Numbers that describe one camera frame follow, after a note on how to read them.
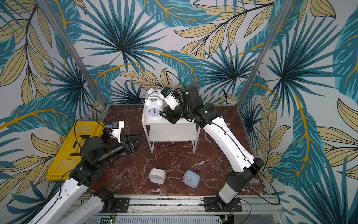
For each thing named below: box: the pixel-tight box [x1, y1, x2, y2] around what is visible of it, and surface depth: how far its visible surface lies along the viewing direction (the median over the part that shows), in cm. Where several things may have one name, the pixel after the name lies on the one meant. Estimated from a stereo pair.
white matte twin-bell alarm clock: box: [144, 98, 164, 121], surface depth 65 cm
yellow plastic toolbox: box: [46, 120, 106, 182], surface depth 76 cm
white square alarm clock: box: [148, 168, 166, 185], surface depth 79 cm
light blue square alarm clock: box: [182, 169, 201, 189], surface depth 78 cm
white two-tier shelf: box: [141, 104, 201, 153], surface depth 84 cm
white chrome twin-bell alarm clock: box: [148, 87, 162, 102], surface depth 69 cm
